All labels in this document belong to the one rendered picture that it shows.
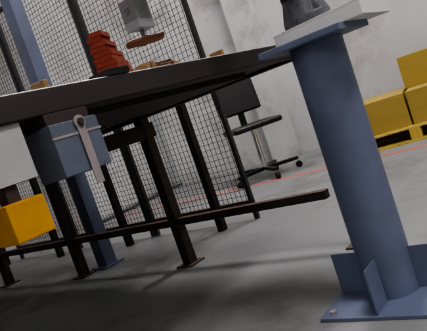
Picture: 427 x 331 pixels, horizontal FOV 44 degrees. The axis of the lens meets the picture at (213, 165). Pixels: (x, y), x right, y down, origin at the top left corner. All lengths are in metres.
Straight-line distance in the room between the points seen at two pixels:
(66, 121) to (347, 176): 0.88
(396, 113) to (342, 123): 3.03
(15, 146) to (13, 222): 0.16
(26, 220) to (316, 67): 0.96
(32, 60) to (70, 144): 2.55
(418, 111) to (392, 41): 1.23
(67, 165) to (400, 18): 4.76
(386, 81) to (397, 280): 4.11
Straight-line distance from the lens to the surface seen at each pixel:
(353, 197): 1.67
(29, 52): 3.74
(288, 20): 1.70
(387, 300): 1.78
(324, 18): 1.60
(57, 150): 1.17
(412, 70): 4.98
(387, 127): 4.67
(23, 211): 1.10
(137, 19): 1.84
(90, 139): 1.23
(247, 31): 6.09
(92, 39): 2.73
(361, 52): 5.76
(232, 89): 5.38
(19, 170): 1.15
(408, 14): 5.62
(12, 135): 1.16
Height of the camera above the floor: 0.73
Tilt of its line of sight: 5 degrees down
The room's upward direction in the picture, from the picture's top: 19 degrees counter-clockwise
